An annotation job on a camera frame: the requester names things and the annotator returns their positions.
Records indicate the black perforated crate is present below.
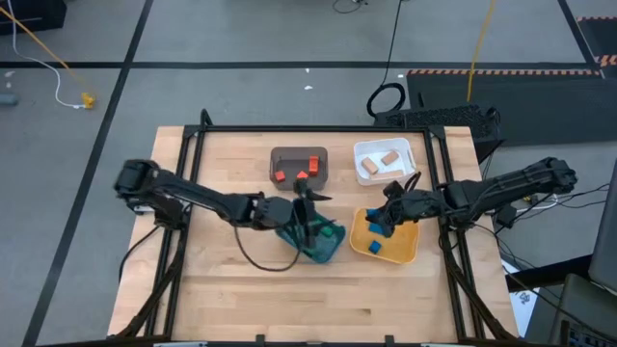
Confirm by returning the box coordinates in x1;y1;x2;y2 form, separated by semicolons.
373;103;506;164

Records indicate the black box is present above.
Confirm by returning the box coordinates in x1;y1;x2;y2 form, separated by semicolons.
0;0;68;36

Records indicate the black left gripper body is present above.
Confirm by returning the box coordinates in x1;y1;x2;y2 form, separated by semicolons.
253;178;317;252

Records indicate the black floor cable loop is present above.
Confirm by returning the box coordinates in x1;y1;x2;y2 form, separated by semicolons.
332;0;370;14

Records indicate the teal plastic bin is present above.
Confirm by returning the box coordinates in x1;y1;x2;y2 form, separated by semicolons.
274;198;347;265

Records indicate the yellow plastic bin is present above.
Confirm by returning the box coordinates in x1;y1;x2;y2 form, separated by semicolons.
348;205;420;266

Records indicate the white printed sheet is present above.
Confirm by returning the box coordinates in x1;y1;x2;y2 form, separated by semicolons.
500;259;540;339

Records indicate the black base bar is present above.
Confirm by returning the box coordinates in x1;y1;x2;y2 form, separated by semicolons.
503;254;595;294

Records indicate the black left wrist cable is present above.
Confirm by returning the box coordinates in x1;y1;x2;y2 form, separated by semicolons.
233;224;305;273

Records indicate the black hazard-striped floor mat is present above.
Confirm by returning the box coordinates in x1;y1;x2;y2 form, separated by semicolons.
576;16;617;68
406;68;617;147

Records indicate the white cable loop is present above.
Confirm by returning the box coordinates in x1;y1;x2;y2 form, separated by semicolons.
523;195;563;213

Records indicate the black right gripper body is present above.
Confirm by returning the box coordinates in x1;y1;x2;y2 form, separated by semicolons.
383;180;444;227

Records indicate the yellow hanging cable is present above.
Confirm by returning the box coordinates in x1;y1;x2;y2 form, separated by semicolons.
465;0;498;104

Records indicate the black hanging cable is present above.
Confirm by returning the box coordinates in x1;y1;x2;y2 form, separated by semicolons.
365;0;409;120

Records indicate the black base cable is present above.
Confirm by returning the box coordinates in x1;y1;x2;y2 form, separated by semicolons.
117;226;163;286

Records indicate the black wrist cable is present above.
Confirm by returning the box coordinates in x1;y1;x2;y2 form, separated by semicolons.
402;171;423;194
233;224;305;273

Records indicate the black metal frame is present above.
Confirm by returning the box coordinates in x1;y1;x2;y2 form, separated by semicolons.
113;108;521;347

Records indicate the white plastic bin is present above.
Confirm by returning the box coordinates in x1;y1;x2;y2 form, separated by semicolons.
353;137;417;187

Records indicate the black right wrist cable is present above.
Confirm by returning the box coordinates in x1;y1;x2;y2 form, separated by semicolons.
402;171;423;194

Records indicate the grey plastic bin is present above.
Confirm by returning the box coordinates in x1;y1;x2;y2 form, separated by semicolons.
268;146;330;192

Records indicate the yellow floor cable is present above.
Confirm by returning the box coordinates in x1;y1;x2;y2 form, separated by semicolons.
0;5;93;97

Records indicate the black power brick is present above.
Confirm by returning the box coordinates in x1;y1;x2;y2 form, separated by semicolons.
496;204;520;231

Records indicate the white floor cable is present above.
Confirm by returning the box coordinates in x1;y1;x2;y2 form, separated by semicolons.
5;0;84;110

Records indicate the computer monitor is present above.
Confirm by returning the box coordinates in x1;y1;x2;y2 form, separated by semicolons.
587;158;617;296

